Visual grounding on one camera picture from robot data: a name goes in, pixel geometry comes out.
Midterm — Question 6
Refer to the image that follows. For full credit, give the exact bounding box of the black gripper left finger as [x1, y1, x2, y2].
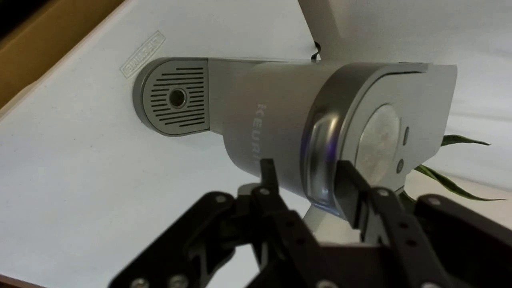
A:
[109, 158, 322, 288]

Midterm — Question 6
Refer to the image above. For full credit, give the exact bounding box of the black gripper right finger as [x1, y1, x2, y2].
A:
[334, 158, 512, 288]

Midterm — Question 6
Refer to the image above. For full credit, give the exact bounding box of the grey coffee maker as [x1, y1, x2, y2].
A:
[131, 56, 459, 220]

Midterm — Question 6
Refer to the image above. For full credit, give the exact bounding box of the green leafy plant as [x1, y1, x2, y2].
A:
[413, 132, 506, 203]

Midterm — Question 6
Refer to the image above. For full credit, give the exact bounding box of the white plastic board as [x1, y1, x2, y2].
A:
[0, 0, 512, 288]

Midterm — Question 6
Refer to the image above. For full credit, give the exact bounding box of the black power cable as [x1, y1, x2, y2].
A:
[310, 41, 325, 62]

